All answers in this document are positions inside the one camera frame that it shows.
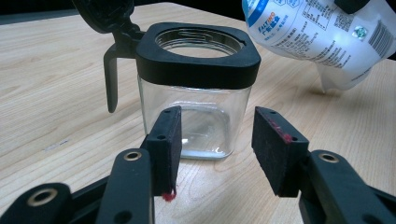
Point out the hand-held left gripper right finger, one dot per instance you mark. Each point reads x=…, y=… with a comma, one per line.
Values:
x=277, y=158

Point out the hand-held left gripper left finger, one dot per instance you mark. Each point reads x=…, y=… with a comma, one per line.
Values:
x=165, y=155

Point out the white salt bag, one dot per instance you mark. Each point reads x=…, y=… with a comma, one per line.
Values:
x=314, y=34

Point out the glass jar with black lid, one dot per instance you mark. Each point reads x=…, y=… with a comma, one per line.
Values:
x=193, y=70

